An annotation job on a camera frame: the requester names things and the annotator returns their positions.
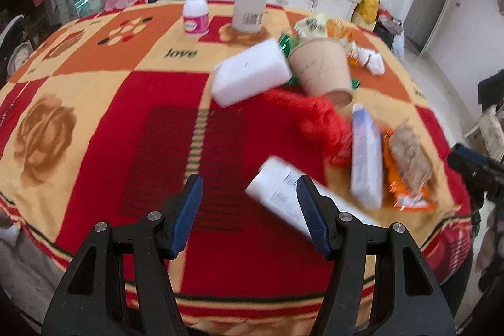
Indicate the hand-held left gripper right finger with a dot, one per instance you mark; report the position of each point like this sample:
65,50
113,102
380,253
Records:
311,210

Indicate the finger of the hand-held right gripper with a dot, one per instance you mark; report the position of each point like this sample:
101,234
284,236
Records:
468,162

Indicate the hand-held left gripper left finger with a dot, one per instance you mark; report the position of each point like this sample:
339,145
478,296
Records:
189,210

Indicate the white labelled box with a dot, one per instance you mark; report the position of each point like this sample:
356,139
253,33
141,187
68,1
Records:
275,190

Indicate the orange snack wrapper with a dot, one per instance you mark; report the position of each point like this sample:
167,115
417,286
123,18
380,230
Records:
409,200

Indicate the red plastic bag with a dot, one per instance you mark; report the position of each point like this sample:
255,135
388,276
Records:
323,119

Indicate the white foam block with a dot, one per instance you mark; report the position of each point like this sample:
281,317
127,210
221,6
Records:
248,72

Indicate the white floral chair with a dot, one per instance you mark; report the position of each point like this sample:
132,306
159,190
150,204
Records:
488,131

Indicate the white tube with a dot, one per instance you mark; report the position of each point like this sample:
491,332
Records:
366,162

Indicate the black garment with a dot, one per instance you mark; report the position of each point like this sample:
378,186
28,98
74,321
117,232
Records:
492,90

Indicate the crumpled white tissue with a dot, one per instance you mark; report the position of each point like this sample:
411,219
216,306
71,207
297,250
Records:
372,60

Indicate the brown paper cup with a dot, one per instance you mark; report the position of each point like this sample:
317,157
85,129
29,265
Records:
319,68

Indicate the red and yellow printed blanket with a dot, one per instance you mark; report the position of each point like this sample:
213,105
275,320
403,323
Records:
118,84

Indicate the grey door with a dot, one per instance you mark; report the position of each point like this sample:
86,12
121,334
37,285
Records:
433,5

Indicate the green wrapper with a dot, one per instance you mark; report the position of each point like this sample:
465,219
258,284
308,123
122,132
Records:
287,44

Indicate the orange yellow packet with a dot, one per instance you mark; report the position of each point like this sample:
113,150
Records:
338,29

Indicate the yellow snack bag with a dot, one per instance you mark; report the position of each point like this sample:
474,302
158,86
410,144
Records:
313,25

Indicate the white pill bottle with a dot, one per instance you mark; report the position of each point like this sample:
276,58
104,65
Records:
195,13

